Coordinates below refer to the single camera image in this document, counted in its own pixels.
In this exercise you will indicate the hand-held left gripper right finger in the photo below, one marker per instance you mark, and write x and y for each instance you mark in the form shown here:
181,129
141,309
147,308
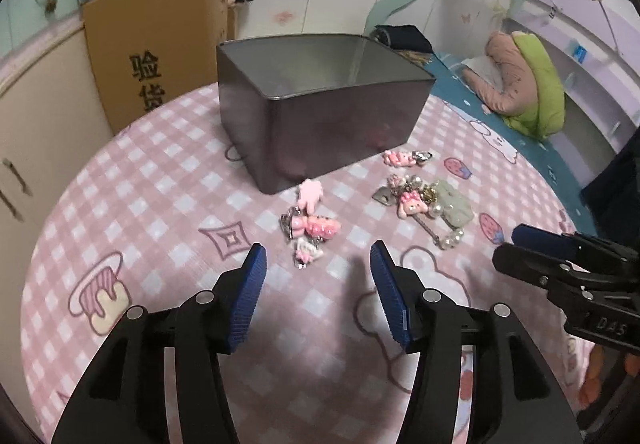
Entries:
390,289

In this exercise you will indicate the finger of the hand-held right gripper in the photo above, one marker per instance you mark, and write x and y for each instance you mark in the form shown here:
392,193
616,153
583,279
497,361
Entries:
537,238
525,261

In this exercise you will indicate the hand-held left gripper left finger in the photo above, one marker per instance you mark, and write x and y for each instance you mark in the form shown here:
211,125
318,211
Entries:
247,294

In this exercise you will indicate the silver heart lock charm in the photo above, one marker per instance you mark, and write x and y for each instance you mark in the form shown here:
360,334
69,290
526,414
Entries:
382,196

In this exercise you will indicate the pink hand-shaped charm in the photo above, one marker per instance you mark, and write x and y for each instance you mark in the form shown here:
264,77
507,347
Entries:
310,194

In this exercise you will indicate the pink charm with silver bow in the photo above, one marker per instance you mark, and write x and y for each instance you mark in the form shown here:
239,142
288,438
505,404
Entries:
400,157

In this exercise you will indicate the grey metal tin box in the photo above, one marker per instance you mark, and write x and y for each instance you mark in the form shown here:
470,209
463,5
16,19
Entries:
320,139

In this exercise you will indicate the person's right hand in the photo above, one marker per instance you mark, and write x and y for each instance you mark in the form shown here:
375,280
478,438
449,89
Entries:
602,374

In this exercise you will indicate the blue bed sheet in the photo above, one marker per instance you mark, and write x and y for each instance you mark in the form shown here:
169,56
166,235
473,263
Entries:
500,134

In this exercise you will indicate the green blanket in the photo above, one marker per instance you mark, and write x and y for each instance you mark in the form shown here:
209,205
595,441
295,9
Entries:
540,84

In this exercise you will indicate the pink long pillow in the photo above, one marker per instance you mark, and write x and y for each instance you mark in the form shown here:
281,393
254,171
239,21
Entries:
510,69

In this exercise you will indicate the white pillow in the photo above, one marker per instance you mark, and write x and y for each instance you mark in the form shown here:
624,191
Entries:
480,66

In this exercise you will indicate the blue sticker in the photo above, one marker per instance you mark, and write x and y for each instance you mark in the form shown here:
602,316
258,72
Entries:
580,53

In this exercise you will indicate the folded dark clothes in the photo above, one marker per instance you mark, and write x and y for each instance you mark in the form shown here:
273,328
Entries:
402,36

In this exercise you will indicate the beige cabinet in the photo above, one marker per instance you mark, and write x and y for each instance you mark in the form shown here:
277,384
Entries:
45,124

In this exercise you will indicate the large cardboard box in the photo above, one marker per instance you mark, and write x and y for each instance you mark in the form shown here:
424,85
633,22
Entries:
150,24

